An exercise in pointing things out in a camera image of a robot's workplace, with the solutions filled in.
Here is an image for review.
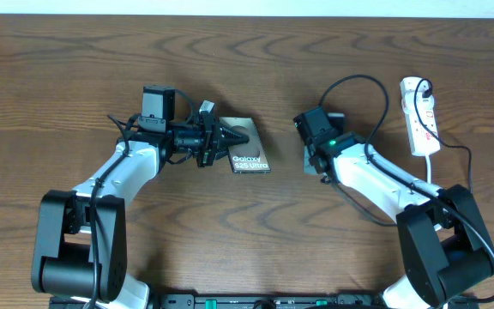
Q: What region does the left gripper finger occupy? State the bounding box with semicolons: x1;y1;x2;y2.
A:
197;148;229;167
219;126;250;149

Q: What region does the black charger cable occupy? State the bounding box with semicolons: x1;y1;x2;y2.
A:
330;77;474;227

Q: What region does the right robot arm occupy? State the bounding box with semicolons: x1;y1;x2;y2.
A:
300;129;494;308

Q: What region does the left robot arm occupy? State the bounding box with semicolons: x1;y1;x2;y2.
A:
31;112;249;308

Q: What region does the white power strip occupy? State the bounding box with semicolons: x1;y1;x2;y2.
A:
400;76;441;157

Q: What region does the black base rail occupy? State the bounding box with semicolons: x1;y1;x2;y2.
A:
49;292;479;309

